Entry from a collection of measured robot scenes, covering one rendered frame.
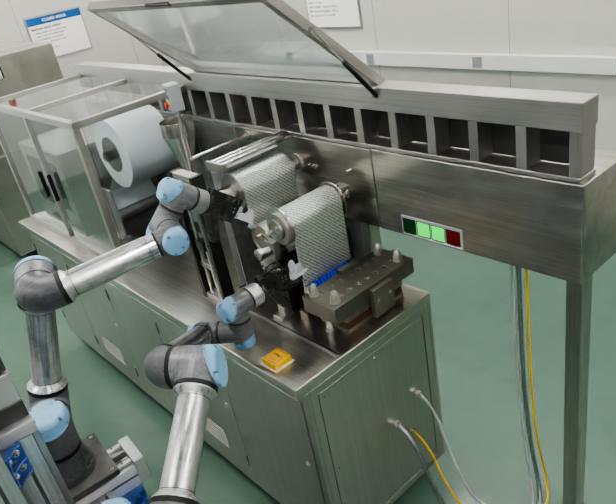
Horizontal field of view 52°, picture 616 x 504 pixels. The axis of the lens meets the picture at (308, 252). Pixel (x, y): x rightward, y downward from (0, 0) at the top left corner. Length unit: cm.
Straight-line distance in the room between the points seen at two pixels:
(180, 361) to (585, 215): 113
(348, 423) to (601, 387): 148
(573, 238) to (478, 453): 139
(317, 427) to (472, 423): 115
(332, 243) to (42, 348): 101
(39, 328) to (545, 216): 146
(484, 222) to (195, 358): 94
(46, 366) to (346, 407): 96
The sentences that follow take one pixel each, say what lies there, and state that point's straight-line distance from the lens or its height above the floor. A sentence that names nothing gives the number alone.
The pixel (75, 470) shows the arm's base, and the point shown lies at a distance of 208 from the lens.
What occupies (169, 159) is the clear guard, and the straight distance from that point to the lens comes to 301.
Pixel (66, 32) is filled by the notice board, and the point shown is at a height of 155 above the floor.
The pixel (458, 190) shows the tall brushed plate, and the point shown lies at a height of 135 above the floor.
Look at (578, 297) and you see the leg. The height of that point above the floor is 98.
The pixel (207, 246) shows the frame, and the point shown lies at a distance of 235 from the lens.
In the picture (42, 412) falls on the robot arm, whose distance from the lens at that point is 203.
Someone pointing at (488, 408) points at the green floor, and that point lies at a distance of 318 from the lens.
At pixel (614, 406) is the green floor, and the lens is 324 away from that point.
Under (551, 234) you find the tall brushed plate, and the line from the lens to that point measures 187.
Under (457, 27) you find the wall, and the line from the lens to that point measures 477.
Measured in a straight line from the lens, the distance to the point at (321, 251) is 223.
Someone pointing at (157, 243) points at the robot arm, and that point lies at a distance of 179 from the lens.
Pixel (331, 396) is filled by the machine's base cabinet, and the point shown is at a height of 78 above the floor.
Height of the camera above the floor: 215
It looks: 27 degrees down
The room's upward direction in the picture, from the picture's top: 11 degrees counter-clockwise
